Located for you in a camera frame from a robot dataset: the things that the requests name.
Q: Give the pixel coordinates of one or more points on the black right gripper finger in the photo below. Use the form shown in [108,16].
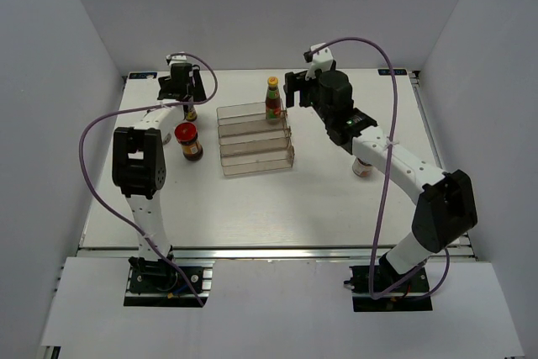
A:
[290,86]
[304,88]

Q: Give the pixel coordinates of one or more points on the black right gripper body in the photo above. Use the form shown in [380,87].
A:
[321,110]

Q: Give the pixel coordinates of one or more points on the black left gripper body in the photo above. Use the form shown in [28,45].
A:
[196,90]

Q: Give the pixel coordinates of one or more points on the green-label hot sauce bottle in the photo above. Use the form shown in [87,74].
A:
[273,100]

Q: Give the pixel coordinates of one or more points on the small yellow-label brown bottle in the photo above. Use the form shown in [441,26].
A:
[190,113]

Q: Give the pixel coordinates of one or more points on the red-lid chili sauce jar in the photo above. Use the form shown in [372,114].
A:
[186,134]

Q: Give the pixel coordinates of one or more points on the white-lid red-label jar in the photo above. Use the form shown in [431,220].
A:
[361,168]

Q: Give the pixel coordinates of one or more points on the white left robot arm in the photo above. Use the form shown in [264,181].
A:
[138,164]

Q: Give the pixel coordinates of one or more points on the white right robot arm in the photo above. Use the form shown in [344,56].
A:
[444,202]

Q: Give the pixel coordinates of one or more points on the blue left corner sticker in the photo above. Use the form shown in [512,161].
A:
[144,75]

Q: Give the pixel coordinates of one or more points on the blue corner sticker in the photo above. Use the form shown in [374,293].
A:
[144,75]
[389,72]

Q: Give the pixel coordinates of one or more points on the blue right corner sticker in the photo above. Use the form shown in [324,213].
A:
[389,72]

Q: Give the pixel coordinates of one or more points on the clear tiered acrylic rack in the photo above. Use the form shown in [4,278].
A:
[249,142]

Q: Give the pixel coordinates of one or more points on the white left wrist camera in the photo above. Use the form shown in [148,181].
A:
[176,58]

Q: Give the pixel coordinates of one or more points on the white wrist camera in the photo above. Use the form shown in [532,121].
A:
[319,58]
[176,58]

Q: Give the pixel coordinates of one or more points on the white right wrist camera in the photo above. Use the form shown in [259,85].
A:
[319,58]

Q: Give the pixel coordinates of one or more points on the aluminium table front rail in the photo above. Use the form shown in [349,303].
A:
[256,253]

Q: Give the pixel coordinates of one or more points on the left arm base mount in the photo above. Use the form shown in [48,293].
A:
[154,284]

